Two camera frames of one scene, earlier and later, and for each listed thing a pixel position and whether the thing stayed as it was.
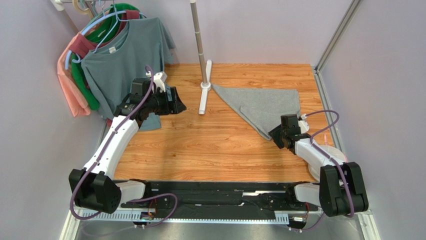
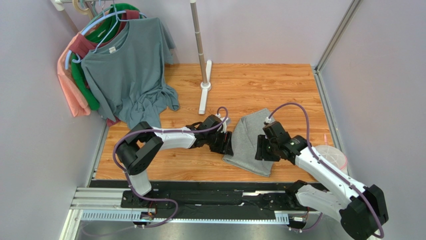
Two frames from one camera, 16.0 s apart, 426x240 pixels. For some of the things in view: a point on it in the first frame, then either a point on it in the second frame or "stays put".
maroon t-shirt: [82, 44] stays put
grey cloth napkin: [261, 109] -> [244, 139]
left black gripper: [175, 106] -> [224, 148]
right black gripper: [282, 136] -> [263, 148]
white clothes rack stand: [205, 85] stays put
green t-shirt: [103, 31] stays put
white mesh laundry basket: [332, 151] stays put
